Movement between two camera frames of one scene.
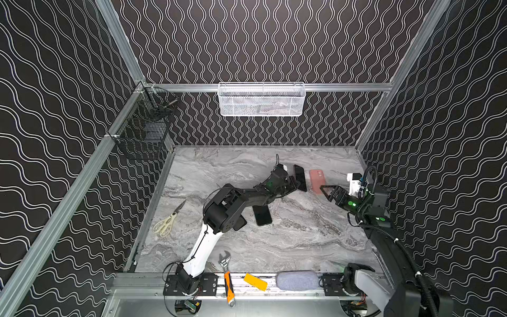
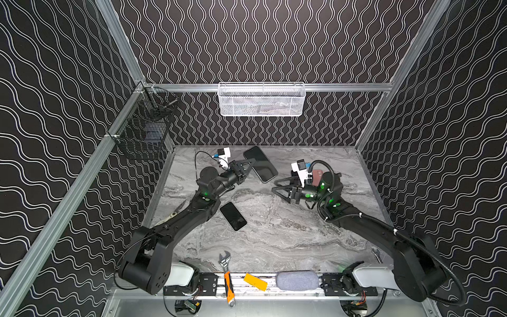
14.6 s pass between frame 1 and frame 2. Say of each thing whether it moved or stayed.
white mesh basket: stayed
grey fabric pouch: stayed
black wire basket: stayed
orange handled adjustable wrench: stayed
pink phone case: stayed
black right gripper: moved
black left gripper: moved
